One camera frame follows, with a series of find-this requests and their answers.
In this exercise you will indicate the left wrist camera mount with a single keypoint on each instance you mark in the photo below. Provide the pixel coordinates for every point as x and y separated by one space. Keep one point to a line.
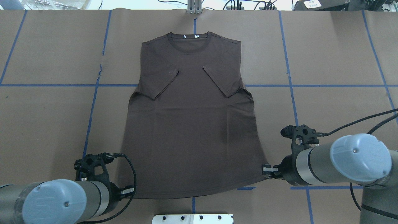
93 167

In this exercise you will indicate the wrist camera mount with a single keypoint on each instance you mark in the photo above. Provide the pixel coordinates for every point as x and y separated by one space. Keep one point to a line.
93 167
302 137

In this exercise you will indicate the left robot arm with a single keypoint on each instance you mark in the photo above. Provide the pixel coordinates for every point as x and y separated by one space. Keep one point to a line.
59 201

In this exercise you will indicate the white pedestal column base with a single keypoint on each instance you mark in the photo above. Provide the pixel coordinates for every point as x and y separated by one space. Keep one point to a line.
193 219

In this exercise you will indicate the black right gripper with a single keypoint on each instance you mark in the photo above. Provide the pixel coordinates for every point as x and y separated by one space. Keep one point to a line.
287 169

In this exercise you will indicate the brown t-shirt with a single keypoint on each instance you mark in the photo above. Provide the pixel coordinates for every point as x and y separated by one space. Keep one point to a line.
191 127

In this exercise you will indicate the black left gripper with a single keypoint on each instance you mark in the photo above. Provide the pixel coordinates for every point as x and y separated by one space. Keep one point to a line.
114 191

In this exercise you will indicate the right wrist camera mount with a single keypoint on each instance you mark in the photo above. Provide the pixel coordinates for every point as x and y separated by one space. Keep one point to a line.
302 137

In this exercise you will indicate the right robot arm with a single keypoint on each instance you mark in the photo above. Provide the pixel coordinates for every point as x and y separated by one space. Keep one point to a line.
360 159

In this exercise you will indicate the aluminium post foot bracket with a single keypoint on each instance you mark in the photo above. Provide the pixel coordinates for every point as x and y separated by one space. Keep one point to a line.
194 7

